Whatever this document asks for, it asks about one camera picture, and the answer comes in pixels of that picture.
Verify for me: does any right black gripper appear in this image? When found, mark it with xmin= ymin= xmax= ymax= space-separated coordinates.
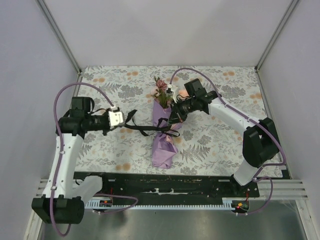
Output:
xmin=167 ymin=97 xmax=197 ymax=126

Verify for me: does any dark pink fake flower stem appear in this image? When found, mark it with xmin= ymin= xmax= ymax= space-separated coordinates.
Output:
xmin=153 ymin=77 xmax=173 ymax=109

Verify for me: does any cream rose fake flower stem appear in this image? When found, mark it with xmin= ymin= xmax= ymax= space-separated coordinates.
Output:
xmin=178 ymin=89 xmax=189 ymax=99

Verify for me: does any black ribbon with gold text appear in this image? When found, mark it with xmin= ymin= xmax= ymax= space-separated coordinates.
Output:
xmin=124 ymin=109 xmax=180 ymax=138

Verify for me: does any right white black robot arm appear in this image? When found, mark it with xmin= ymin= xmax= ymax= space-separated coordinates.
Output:
xmin=166 ymin=78 xmax=280 ymax=197

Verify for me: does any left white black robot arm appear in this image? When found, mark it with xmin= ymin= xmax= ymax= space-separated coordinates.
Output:
xmin=31 ymin=97 xmax=125 ymax=224

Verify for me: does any floral patterned table mat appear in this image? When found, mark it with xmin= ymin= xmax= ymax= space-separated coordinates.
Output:
xmin=75 ymin=66 xmax=266 ymax=176

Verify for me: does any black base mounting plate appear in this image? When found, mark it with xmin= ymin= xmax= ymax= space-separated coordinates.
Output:
xmin=73 ymin=171 xmax=260 ymax=206

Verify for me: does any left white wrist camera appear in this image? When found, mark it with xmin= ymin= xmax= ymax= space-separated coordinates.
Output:
xmin=107 ymin=106 xmax=125 ymax=128

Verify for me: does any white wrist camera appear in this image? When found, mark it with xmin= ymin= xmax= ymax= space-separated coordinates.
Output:
xmin=107 ymin=106 xmax=125 ymax=128
xmin=166 ymin=84 xmax=179 ymax=101

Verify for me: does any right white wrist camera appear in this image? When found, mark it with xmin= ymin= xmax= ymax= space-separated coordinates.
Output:
xmin=166 ymin=84 xmax=179 ymax=101

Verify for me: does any white slotted cable duct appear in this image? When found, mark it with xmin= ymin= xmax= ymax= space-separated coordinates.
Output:
xmin=84 ymin=197 xmax=249 ymax=212

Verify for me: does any aluminium frame rail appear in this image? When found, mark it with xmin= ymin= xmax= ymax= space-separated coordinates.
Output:
xmin=34 ymin=178 xmax=311 ymax=201

